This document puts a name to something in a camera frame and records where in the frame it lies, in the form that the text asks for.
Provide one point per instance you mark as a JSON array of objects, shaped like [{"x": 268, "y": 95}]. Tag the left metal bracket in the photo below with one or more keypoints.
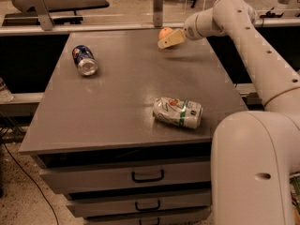
[{"x": 39, "y": 7}]

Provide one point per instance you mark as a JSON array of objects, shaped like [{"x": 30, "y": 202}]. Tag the blue pepsi can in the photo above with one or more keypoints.
[{"x": 84, "y": 60}]

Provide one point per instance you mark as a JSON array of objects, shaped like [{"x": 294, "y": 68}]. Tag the bottom grey drawer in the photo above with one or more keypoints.
[{"x": 166, "y": 217}]

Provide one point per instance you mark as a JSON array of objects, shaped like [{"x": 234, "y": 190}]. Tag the top grey drawer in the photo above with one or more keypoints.
[{"x": 75, "y": 180}]

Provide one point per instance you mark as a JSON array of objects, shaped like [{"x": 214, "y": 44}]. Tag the white green crushed can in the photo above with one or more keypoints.
[{"x": 181, "y": 113}]

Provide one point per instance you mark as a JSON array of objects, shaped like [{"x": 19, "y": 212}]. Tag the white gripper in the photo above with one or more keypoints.
[{"x": 189, "y": 31}]

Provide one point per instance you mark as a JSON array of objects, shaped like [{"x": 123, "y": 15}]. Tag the orange fruit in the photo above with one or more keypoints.
[{"x": 164, "y": 32}]

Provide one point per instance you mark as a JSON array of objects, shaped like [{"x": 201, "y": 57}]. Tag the metal bracket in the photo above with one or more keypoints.
[
  {"x": 157, "y": 13},
  {"x": 39, "y": 7}
]

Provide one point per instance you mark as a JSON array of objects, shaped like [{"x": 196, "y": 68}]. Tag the middle metal bracket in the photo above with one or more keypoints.
[{"x": 157, "y": 13}]

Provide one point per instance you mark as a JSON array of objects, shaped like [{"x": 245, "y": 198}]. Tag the grey drawer cabinet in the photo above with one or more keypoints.
[{"x": 106, "y": 120}]

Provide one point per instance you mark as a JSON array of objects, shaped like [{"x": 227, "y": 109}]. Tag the grey drawer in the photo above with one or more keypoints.
[
  {"x": 150, "y": 202},
  {"x": 75, "y": 180},
  {"x": 166, "y": 217}
]

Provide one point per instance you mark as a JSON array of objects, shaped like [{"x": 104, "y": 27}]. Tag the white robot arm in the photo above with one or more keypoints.
[{"x": 253, "y": 153}]

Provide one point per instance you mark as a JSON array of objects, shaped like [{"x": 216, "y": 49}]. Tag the middle grey drawer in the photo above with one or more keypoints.
[{"x": 150, "y": 202}]

